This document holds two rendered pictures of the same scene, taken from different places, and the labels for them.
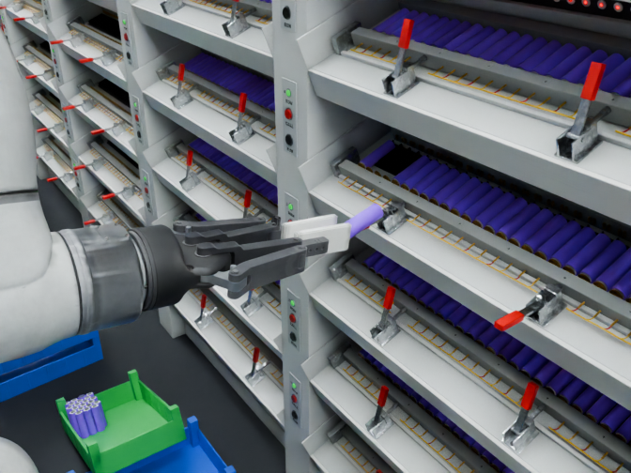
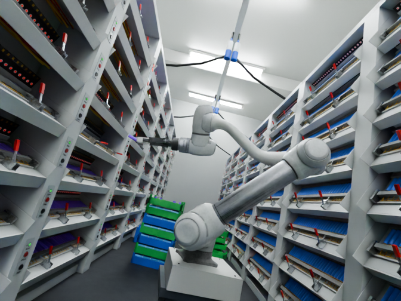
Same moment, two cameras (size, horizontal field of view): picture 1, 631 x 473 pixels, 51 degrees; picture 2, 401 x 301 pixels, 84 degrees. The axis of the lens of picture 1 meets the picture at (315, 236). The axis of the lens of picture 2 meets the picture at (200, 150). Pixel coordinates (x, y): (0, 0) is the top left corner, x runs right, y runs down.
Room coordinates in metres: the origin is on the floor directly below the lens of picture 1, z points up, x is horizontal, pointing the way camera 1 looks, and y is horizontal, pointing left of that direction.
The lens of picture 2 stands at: (1.46, 0.98, 0.57)
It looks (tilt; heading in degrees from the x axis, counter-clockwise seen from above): 13 degrees up; 215
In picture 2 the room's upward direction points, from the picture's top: 14 degrees clockwise
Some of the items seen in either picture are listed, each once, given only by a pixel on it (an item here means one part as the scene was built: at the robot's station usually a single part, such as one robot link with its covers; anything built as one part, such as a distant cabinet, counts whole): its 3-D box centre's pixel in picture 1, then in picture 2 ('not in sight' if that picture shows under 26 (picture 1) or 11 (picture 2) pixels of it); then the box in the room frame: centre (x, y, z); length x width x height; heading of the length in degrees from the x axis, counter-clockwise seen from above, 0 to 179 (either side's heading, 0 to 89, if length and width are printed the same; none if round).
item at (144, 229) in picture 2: not in sight; (160, 230); (-0.15, -0.34, 0.28); 0.30 x 0.20 x 0.08; 121
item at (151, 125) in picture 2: not in sight; (136, 156); (-0.07, -0.84, 0.89); 0.20 x 0.09 x 1.78; 125
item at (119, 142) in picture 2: not in sight; (114, 137); (0.50, -0.44, 0.89); 0.20 x 0.09 x 1.78; 125
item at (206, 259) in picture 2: not in sight; (195, 252); (0.36, 0.35, 0.33); 0.22 x 0.18 x 0.06; 52
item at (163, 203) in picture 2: not in sight; (167, 202); (-0.15, -0.34, 0.52); 0.30 x 0.20 x 0.08; 121
